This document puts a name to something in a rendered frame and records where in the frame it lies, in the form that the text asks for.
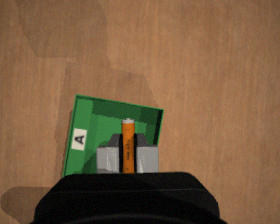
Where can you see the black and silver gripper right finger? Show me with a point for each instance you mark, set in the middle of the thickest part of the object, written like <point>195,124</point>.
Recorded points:
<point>146,157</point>

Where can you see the green three-compartment bin rack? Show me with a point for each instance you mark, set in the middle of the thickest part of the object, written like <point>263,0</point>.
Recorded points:
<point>95,120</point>

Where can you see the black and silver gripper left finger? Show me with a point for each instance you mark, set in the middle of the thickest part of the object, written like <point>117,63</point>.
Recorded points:
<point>110,156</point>

